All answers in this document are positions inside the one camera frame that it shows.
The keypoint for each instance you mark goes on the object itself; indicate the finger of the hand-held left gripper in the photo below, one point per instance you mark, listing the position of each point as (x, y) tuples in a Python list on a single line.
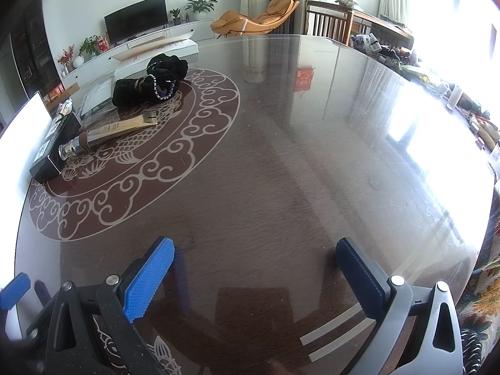
[(13, 292), (42, 295)]

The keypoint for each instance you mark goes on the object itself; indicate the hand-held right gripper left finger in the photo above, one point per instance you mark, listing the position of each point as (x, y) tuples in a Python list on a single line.
[(150, 277)]

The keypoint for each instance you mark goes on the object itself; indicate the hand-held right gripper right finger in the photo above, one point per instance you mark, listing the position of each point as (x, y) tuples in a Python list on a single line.
[(363, 281)]

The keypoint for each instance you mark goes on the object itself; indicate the black printed box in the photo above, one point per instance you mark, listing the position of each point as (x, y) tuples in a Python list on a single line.
[(50, 152)]

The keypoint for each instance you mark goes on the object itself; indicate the gold cosmetic tube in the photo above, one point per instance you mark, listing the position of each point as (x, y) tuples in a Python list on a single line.
[(117, 129)]

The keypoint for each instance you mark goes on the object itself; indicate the white cardboard box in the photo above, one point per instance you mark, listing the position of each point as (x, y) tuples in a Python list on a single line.
[(27, 119)]

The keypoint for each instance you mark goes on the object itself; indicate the packaged phone case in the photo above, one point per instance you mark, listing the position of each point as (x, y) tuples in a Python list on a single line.
[(93, 99)]

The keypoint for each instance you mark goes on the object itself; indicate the floral cloth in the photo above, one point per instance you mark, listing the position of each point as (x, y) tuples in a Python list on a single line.
[(484, 281)]

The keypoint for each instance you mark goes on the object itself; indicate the brown cardboard box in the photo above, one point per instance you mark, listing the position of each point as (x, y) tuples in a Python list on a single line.
[(68, 91)]

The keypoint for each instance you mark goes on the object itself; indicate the white plastic bottle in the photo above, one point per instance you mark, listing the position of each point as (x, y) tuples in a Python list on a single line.
[(454, 98)]

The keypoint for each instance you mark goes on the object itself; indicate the orange snack boxes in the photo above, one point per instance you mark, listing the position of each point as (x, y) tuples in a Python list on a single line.
[(56, 90)]

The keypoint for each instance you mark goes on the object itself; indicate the row of assorted household clutter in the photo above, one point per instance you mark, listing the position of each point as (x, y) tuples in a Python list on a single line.
[(410, 66)]

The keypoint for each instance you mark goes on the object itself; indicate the white flat carton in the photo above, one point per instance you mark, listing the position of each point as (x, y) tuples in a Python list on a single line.
[(164, 52)]

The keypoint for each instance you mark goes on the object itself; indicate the white round vase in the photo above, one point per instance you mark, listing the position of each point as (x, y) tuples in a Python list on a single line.
[(78, 61)]

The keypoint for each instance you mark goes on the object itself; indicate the red flower branches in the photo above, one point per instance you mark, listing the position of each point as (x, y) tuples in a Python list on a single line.
[(65, 55)]

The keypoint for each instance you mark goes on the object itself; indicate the red gift bag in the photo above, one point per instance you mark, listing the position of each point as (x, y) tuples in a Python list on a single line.
[(104, 43)]

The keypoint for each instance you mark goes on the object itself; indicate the black display cabinet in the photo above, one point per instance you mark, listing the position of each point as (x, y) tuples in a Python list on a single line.
[(35, 54)]

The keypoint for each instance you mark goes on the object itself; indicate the bushy green potted plant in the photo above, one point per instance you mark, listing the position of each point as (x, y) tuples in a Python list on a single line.
[(89, 46)]

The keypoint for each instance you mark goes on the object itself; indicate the white television cabinet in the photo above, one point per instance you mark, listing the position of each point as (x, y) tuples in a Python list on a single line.
[(187, 29)]

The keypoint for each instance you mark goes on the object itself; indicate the black television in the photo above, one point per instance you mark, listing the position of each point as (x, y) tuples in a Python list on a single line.
[(134, 19)]

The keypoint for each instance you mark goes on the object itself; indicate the small green potted plant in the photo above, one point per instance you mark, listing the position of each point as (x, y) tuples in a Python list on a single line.
[(175, 16)]

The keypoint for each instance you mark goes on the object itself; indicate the dark wooden slatted chair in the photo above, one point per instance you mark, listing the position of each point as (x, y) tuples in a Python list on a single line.
[(326, 21)]

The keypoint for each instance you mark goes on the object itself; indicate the orange lounge chair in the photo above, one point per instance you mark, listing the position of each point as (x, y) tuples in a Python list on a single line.
[(250, 21)]

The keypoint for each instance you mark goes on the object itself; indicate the large green potted plant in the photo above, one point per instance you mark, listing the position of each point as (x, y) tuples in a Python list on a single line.
[(201, 7)]

